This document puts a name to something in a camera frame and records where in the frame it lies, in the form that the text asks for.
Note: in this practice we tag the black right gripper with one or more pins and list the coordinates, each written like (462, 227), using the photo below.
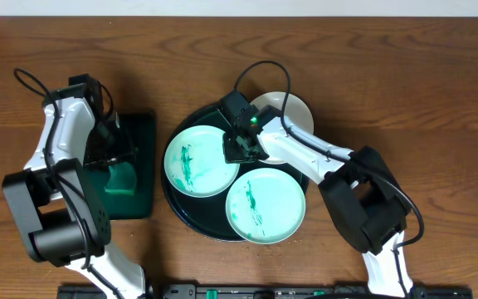
(231, 154)

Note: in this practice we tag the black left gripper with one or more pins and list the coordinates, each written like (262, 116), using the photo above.
(109, 154)

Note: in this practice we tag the green sponge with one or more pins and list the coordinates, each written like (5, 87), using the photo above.
(123, 179)

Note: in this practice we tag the green stained plate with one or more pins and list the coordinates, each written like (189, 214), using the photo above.
(194, 162)
(265, 206)

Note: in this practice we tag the white plate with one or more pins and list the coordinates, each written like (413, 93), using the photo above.
(298, 112)

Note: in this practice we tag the green stained plate front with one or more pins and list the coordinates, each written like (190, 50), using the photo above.
(265, 206)

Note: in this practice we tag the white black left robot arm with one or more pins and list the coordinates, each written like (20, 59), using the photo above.
(58, 211)

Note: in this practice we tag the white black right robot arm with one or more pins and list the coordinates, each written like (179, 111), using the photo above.
(364, 200)

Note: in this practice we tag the rectangular black tray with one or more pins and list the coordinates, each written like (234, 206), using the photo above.
(142, 129)

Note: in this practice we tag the round black tray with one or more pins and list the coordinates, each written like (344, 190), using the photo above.
(208, 215)

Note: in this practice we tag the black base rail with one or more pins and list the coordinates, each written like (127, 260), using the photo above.
(187, 291)

